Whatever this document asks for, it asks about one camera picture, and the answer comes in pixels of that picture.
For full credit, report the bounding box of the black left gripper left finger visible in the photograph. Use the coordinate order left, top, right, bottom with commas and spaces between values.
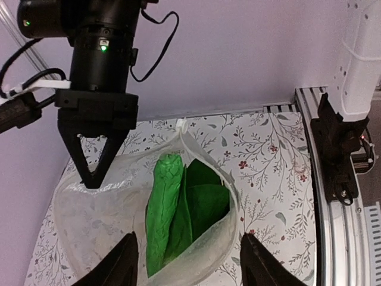
73, 232, 139, 286

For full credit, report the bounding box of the right aluminium frame post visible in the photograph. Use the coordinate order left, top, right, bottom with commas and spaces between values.
1, 0, 48, 72

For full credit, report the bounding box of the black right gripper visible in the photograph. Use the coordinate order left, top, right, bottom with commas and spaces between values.
55, 89, 139, 188

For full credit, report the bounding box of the floral patterned table mat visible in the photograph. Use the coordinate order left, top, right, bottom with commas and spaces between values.
25, 112, 316, 285

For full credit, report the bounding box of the clear zip top bag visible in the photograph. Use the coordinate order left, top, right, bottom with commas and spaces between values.
52, 119, 238, 285

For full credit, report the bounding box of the aluminium front rail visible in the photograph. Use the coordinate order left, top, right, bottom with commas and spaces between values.
255, 87, 380, 285

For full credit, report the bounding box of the light green cucumber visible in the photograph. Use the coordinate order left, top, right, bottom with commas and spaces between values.
146, 153, 183, 277

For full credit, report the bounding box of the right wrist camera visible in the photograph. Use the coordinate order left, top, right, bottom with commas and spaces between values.
1, 92, 42, 133

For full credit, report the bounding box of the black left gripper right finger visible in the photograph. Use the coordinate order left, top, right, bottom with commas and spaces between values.
240, 234, 305, 286

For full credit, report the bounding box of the white green bok choy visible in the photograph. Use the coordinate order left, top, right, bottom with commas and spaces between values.
163, 159, 230, 265

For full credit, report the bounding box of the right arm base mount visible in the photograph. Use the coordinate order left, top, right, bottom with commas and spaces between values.
311, 92, 369, 206

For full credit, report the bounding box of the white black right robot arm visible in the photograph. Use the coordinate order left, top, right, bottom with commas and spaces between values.
17, 1, 380, 189

